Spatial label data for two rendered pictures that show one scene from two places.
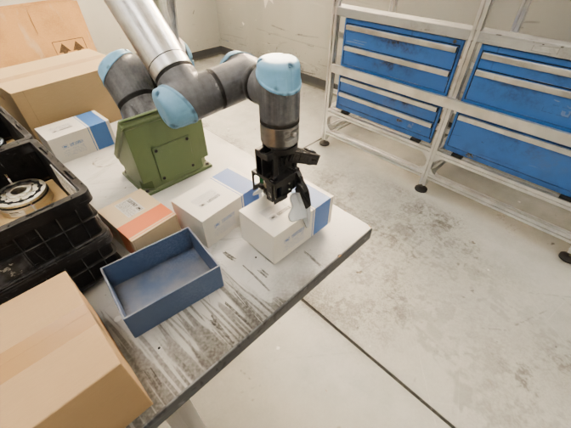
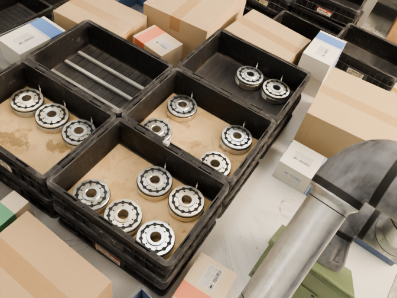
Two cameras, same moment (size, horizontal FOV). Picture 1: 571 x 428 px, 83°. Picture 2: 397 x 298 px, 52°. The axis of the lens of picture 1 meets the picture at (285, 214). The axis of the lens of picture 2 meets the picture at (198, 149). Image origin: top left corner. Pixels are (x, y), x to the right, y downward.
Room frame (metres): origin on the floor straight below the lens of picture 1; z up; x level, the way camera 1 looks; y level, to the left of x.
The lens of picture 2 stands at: (0.37, 0.01, 1.84)
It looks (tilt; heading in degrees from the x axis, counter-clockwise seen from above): 51 degrees down; 72
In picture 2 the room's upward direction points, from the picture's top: 12 degrees clockwise
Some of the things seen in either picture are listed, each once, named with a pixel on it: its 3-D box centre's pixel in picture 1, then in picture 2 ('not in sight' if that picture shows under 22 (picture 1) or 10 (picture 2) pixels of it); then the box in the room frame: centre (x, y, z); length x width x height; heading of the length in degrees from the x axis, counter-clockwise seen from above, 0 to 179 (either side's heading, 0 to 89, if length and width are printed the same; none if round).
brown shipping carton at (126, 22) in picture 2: not in sight; (101, 29); (0.33, 1.48, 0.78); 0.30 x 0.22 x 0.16; 140
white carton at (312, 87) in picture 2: not in sight; (314, 71); (1.23, 1.25, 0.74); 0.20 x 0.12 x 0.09; 48
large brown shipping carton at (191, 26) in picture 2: not in sight; (195, 16); (0.74, 1.56, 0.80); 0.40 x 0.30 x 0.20; 52
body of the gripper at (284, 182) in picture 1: (278, 168); not in sight; (0.56, 0.02, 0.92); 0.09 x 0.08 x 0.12; 135
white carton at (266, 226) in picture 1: (287, 216); not in sight; (0.58, 0.00, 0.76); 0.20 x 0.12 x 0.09; 135
